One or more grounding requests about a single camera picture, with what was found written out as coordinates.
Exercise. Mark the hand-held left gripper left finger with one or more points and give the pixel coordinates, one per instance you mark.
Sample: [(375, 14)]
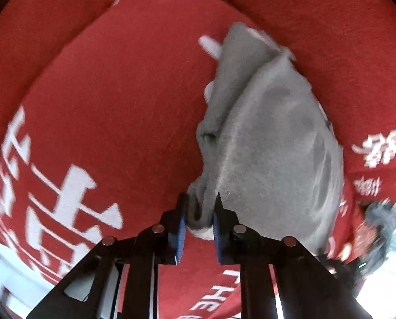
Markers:
[(181, 229)]

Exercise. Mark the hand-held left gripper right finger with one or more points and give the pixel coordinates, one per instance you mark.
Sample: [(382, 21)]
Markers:
[(217, 232)]

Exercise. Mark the grey sweater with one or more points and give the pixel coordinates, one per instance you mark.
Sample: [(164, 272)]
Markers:
[(267, 139)]

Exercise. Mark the red printed tablecloth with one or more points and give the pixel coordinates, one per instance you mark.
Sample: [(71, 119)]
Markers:
[(101, 106)]

